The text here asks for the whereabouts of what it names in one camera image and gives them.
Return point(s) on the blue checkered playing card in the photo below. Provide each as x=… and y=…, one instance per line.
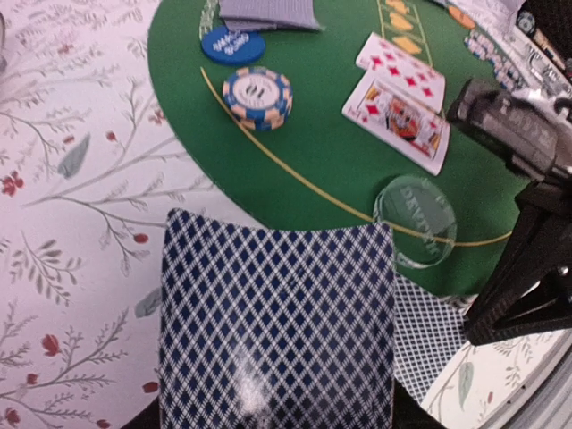
x=258, y=15

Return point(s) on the deck of playing cards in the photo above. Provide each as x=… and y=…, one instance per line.
x=275, y=329

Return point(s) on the stack of poker chips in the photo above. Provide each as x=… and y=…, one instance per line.
x=258, y=98

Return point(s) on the face up ten diamonds card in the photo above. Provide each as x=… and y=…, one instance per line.
x=403, y=71

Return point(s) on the orange big blind button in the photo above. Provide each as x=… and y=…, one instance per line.
x=460, y=17

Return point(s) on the aluminium poker chip case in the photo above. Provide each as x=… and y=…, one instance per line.
x=543, y=60

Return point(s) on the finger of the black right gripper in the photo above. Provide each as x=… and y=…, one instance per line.
x=529, y=290

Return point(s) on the round green poker mat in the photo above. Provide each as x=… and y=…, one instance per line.
x=319, y=170

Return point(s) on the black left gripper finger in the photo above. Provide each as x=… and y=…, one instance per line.
x=407, y=414

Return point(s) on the floral patterned tablecloth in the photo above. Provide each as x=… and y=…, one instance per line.
x=90, y=168

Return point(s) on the clear round dealer button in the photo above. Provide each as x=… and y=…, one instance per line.
x=423, y=222

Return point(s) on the face up eight diamonds card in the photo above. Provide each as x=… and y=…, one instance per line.
x=428, y=333

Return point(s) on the blue small blind button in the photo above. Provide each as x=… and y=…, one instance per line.
x=232, y=48

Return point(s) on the face up king card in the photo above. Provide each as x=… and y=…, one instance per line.
x=399, y=121

